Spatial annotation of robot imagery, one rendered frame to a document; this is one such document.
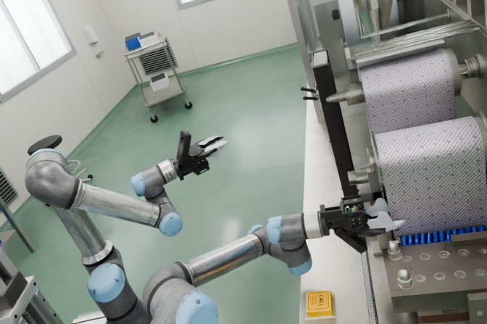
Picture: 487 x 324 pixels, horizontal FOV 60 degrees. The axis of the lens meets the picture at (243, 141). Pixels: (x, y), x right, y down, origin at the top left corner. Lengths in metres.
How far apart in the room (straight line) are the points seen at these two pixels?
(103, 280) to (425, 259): 0.96
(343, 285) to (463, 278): 0.35
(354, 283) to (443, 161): 0.45
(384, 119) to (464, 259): 0.43
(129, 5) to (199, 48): 1.26
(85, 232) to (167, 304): 0.57
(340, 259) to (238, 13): 5.64
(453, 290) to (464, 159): 0.30
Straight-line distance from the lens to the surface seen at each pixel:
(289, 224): 1.20
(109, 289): 1.48
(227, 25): 6.82
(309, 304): 1.28
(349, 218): 1.16
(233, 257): 1.25
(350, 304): 1.29
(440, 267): 1.18
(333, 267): 1.39
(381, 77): 1.29
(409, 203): 1.19
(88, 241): 1.55
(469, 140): 1.14
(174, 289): 1.06
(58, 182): 1.32
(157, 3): 7.02
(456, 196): 1.20
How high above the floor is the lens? 1.88
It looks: 26 degrees down
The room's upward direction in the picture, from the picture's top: 19 degrees counter-clockwise
